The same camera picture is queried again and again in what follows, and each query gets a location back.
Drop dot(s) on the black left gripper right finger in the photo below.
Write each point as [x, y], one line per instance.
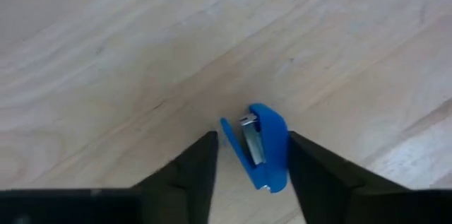
[325, 181]

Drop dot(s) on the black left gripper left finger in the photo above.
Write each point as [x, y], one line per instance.
[190, 181]

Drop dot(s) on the small blue stapler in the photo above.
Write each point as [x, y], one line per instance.
[275, 146]

